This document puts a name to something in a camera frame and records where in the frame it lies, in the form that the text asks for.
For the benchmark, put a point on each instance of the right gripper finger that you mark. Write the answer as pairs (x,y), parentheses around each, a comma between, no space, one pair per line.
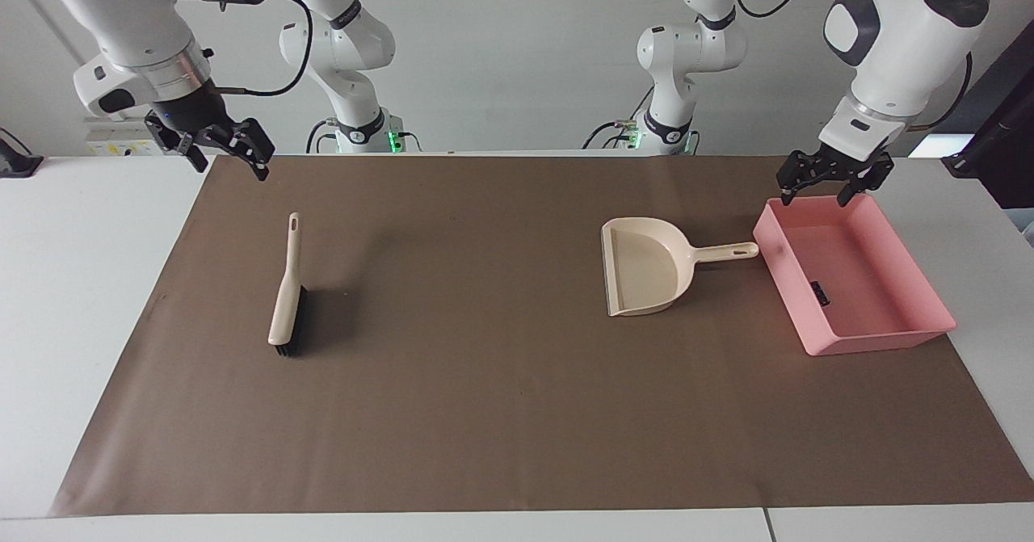
(246,144)
(179,143)

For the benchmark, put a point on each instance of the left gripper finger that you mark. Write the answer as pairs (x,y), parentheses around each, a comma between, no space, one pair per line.
(866,178)
(798,172)

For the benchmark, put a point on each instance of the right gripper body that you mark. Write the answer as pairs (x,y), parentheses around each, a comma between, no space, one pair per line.
(194,107)

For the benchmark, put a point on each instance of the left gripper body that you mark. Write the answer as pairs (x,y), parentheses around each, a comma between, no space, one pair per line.
(850,159)

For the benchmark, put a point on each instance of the pink plastic bin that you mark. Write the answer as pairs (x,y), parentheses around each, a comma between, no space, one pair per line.
(872,300)

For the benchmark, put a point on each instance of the small black electronic part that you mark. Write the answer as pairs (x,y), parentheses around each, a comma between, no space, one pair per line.
(821,292)

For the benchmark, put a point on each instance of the black stand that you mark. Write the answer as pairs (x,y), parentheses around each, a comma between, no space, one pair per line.
(16,161)
(1006,138)

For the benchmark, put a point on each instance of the cream brush with black bristles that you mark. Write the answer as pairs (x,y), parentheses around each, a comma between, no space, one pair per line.
(284,300)

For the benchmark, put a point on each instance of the cream plastic dustpan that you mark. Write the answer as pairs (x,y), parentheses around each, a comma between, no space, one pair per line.
(646,267)

